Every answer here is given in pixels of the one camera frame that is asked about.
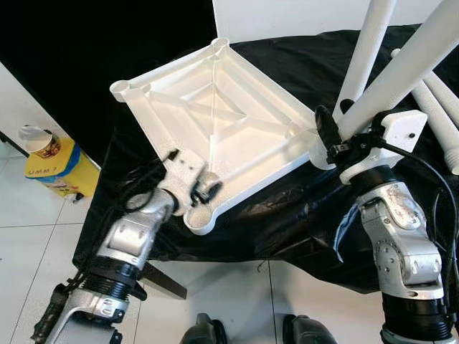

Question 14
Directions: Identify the yellow and blue carton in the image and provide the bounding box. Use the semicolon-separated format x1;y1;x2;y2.
25;138;101;200

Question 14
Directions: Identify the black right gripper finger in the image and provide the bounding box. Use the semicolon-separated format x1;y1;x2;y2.
316;105;341;153

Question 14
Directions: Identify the dark wooden table leg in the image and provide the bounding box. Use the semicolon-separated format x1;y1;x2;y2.
140;262;189;300

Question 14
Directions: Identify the black robot right foot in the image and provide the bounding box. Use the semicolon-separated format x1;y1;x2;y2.
282;314;338;344

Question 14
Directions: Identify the black robot left foot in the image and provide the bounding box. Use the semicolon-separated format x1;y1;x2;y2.
179;313;229;344

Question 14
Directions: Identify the printed paper cup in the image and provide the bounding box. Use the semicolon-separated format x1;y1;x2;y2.
18;124;62;160

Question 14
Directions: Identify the black plastic tablecloth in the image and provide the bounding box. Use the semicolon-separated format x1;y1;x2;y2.
72;25;459;295

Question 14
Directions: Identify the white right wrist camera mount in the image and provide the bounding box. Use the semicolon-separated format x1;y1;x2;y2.
339;110;429;186

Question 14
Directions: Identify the black robot foot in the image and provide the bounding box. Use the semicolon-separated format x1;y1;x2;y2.
282;314;338;344
179;313;229;344

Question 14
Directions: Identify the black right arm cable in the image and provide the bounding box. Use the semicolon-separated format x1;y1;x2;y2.
373;140;459;316

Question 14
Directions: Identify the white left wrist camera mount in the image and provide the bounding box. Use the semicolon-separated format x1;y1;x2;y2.
159;147;209;216

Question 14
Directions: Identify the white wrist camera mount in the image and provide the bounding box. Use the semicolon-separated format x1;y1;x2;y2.
339;110;429;186
159;147;209;216

